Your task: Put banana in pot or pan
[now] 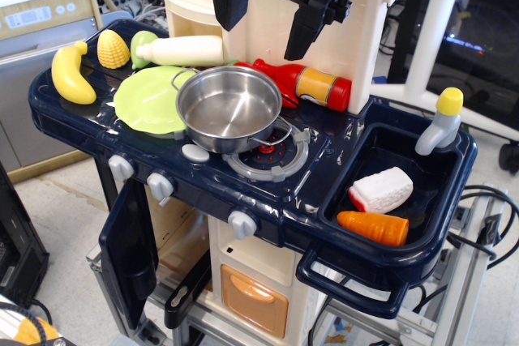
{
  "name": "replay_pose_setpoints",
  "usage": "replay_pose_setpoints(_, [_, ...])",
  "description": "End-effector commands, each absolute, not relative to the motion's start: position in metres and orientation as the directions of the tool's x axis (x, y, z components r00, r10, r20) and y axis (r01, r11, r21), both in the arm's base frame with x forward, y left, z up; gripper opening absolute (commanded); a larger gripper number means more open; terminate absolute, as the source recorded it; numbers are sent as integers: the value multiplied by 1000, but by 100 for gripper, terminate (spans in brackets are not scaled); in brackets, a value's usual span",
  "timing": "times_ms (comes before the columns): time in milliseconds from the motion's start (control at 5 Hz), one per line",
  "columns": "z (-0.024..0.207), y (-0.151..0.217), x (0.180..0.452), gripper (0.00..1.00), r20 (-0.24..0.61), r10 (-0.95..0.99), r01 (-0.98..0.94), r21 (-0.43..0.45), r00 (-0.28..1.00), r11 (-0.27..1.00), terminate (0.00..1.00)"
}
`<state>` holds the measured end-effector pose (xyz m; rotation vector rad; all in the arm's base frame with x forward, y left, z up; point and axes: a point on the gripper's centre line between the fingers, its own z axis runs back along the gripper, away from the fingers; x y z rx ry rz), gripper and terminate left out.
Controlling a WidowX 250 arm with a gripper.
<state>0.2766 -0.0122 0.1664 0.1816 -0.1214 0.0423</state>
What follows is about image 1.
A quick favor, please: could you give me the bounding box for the red toy ketchup bottle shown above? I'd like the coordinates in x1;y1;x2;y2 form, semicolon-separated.
232;58;352;112

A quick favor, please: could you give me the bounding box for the dark blue oven door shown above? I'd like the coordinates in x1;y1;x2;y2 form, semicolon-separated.
99;180;159;330

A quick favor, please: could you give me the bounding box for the yellow toy banana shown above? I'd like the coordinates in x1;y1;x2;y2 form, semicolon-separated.
51;41;97;105

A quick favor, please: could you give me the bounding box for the grey stove knob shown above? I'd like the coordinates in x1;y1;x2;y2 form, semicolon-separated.
109;155;135;182
147;173;174;207
227;210;258;240

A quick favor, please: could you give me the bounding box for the white toy bottle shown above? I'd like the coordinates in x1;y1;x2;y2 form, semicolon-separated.
135;35;224;67

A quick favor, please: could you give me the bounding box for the green toy pear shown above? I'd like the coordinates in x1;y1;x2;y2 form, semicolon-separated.
130;30;158;70

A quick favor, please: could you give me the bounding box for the orange toy drawer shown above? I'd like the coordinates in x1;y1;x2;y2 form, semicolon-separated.
221;265;289;339

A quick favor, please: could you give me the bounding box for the grey oval stove button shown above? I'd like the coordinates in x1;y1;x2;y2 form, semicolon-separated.
181;143;210;163

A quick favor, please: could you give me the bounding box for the stainless steel pot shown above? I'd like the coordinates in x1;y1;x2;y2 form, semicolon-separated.
171;66;292;154

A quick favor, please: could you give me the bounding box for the grey left stove knob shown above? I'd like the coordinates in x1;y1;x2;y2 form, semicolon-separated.
109;155;135;182

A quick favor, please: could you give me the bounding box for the grey right stove knob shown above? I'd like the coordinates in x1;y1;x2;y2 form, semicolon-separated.
227;210;258;240

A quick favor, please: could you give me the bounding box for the black box on floor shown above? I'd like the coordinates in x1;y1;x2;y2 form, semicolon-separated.
1;169;49;308

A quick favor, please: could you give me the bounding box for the white stand frame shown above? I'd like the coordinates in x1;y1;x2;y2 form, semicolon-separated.
371;0;518;143

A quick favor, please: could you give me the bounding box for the grey yellow toy faucet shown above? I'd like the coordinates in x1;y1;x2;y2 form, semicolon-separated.
414;87;464;156

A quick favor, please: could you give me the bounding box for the wooden appliance cabinet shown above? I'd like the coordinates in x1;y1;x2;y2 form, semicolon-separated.
0;0;135;184

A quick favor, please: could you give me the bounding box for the white toy meat piece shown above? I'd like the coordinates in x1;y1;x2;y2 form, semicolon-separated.
348;167;414;214

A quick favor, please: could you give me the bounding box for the green toy lettuce leaf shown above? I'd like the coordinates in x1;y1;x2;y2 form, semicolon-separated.
114;66;195;136

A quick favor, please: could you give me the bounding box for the dark blue toy kitchen counter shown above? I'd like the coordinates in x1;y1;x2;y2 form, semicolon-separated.
28;37;477;326

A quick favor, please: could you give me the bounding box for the yellow toy corn cob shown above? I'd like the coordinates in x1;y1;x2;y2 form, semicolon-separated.
97;29;131;70

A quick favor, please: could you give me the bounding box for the grey toy stove burner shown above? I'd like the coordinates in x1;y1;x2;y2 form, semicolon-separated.
223;118;311;182

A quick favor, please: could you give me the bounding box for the orange toy carrot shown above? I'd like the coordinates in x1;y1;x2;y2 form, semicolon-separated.
337;211;410;246

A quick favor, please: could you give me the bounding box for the cream toy kitchen tower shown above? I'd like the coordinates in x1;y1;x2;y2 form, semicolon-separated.
165;0;388;345

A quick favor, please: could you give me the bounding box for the grey middle stove knob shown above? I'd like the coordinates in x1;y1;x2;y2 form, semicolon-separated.
147;173;174;207

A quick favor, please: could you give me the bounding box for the black cable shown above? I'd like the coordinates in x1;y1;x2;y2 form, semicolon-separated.
445;185;518;271

